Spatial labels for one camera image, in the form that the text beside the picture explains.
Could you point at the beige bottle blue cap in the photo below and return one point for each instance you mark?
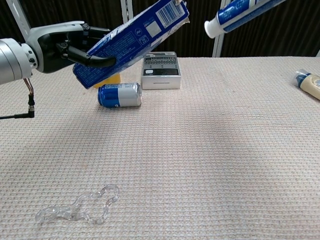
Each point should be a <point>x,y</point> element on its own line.
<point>310,85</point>

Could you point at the clear plastic wavy piece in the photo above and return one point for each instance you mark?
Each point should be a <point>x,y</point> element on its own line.
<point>76,202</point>

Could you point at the beige woven tablecloth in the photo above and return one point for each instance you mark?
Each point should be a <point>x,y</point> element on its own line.
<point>200,162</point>

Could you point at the blue white toothpaste box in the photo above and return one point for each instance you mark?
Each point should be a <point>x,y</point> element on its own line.
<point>130,40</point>

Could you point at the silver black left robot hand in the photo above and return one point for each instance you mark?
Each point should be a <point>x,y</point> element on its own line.
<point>47,47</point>

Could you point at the silver electronic device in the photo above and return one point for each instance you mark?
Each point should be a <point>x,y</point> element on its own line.
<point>161,75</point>

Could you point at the blue silver drink can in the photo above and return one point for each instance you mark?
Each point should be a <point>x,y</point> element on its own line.
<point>120,97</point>

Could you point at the yellow packing tape roll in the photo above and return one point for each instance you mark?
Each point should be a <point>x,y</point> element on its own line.
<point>112,78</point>

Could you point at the blue white toothpaste tube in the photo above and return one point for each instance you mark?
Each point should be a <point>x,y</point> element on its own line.
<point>240,15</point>

